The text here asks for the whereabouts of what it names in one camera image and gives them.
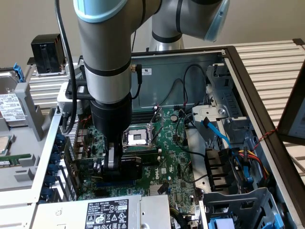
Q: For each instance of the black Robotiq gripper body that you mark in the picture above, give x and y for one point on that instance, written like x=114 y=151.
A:
x=112 y=119

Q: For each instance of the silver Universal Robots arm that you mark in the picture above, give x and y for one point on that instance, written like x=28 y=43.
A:
x=104 y=47

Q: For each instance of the CPU socket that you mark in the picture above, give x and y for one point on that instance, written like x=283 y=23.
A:
x=138 y=137

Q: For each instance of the silver USB port block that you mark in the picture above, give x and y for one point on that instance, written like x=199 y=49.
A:
x=80 y=150

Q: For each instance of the silver network port block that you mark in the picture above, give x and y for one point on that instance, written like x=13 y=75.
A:
x=81 y=134

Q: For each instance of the short black expansion slot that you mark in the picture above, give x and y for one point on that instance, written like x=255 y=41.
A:
x=101 y=193

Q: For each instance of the green RAM stick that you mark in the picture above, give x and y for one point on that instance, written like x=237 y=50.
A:
x=14 y=160
x=150 y=158

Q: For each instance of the metal socket cover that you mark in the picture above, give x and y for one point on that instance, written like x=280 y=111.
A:
x=151 y=127

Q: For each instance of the silver chipset heat sink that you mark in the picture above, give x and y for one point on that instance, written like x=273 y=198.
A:
x=155 y=190

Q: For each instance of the blue slot latch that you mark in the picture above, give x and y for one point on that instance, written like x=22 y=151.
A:
x=56 y=148
x=56 y=158
x=53 y=169
x=50 y=181
x=47 y=193
x=61 y=139

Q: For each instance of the green Dell motherboard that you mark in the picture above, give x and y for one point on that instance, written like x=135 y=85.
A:
x=166 y=143

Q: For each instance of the silver coin battery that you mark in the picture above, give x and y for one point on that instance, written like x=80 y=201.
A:
x=174 y=117

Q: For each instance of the silver power supply unit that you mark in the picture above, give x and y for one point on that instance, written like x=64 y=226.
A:
x=71 y=214

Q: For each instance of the open grey PC case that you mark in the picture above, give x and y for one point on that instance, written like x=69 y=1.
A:
x=164 y=71

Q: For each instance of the grey parts rack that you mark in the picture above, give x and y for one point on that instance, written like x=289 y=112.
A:
x=21 y=143

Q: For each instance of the black CPU cooler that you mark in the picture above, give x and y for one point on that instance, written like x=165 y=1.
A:
x=45 y=52

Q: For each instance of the silver hard disk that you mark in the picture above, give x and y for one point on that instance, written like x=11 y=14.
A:
x=12 y=107

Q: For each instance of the silver disk bay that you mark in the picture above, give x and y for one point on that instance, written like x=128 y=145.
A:
x=214 y=111

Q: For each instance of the black plastic fan shroud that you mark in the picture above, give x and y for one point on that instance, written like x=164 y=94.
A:
x=219 y=167

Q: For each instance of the silver CPU chip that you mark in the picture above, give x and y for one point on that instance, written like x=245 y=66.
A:
x=3 y=144

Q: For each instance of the blue drive caddy block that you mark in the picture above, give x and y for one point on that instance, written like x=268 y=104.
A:
x=221 y=224

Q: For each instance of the grey drive cage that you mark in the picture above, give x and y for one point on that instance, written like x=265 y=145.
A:
x=238 y=201

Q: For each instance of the dark framed panel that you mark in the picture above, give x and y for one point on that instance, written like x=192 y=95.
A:
x=289 y=119

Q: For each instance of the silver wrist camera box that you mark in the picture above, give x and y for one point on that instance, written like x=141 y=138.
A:
x=63 y=100

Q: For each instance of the blue disk caddy rail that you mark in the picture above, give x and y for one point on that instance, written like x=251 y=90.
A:
x=19 y=74

